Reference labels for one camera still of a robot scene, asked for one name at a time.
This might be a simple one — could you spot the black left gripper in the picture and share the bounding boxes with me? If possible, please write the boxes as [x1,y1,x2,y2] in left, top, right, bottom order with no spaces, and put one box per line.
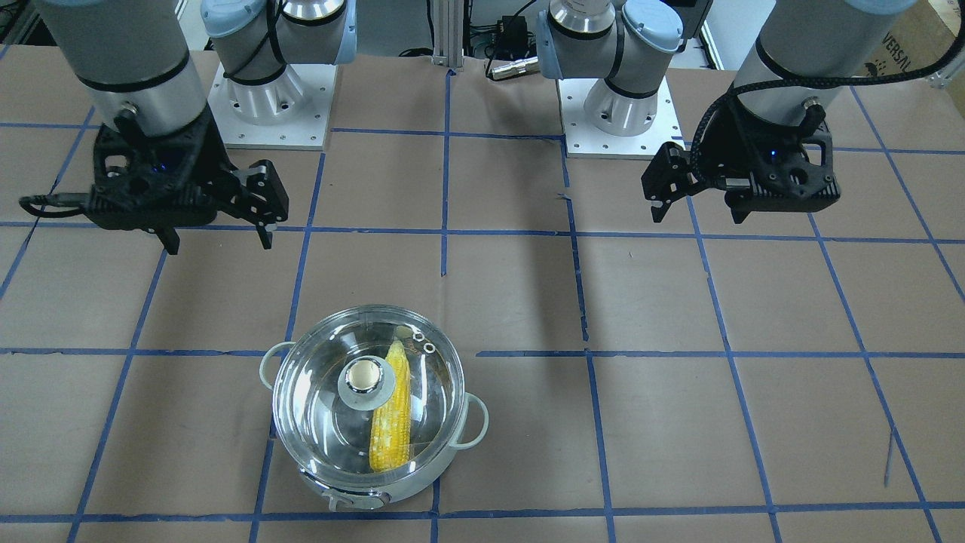
[641,97,841,224]

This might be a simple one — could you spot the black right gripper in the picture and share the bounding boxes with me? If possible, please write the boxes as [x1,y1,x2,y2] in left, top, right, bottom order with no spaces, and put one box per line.
[81,104,290,256]

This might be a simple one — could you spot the glass pot lid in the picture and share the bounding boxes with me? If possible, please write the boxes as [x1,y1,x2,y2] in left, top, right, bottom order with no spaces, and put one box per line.
[271,304,466,479]

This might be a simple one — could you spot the yellow corn cob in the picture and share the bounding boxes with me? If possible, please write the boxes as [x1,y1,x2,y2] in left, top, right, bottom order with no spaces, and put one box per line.
[369,339,411,472]

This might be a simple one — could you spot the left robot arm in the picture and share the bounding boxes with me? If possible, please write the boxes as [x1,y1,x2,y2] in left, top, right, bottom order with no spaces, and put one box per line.
[535,1,911,223]

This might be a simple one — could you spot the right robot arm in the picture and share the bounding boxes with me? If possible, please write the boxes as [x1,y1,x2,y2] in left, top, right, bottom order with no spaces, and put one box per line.
[18,1,357,255]

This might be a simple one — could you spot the pale green cooking pot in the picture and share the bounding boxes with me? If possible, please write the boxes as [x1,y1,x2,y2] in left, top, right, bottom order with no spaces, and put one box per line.
[259,304,489,511]

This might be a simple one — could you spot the cardboard box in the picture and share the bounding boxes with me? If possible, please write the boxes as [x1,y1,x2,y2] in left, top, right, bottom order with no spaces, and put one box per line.
[857,1,961,77]

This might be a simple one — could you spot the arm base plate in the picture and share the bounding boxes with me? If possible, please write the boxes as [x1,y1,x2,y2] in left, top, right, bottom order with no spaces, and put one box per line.
[557,78,685,159]
[208,64,339,152]

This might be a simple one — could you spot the black cables and adapters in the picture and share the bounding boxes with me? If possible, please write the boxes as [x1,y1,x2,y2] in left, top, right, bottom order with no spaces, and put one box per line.
[396,0,559,80]

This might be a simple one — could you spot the aluminium frame post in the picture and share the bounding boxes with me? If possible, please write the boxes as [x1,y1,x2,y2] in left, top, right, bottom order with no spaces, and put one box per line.
[430,0,466,71]

